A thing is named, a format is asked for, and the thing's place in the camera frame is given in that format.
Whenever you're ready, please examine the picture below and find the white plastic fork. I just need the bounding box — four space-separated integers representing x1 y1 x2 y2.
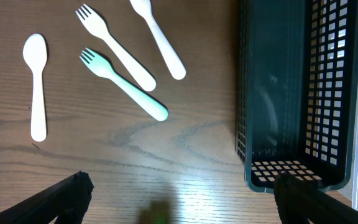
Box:
130 0 186 80
76 3 157 91

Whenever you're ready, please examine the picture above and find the black plastic basket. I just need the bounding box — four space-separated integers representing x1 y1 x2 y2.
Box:
236 0 358 193

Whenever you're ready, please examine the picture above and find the mint green plastic fork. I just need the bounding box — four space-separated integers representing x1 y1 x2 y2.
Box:
80 48 168 121

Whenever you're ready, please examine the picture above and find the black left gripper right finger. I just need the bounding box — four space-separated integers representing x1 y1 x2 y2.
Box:
273 172 358 224

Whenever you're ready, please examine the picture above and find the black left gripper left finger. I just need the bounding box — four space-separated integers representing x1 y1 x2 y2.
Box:
0 171 94 223

